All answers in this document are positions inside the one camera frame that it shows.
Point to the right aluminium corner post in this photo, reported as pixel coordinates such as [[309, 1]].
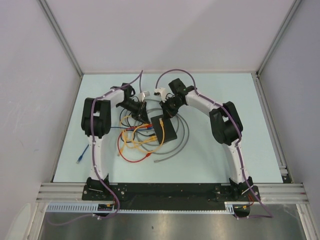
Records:
[[279, 35]]

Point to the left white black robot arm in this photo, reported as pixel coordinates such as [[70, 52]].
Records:
[[96, 122]]

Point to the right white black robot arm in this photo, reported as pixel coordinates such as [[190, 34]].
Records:
[[225, 123]]

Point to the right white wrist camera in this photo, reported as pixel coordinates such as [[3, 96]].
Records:
[[162, 93]]

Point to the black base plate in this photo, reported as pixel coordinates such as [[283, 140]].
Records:
[[178, 197]]

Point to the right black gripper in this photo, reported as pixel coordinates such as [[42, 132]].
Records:
[[168, 113]]

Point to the right aluminium side rail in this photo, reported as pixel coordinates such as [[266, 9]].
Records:
[[279, 154]]

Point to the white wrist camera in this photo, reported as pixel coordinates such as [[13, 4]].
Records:
[[162, 93], [142, 95]]

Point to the aluminium corner post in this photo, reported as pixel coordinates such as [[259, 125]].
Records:
[[279, 35], [57, 30]]

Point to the black network switch box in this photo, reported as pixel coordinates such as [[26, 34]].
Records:
[[163, 129]]

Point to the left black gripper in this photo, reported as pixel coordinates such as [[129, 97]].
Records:
[[140, 114]]

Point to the left aluminium corner post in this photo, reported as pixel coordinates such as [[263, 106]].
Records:
[[57, 30]]

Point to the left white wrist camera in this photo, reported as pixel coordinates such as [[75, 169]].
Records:
[[142, 95]]

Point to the white slotted cable duct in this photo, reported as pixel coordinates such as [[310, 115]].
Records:
[[99, 208]]

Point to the aluminium front frame rail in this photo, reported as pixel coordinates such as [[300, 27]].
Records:
[[271, 193]]

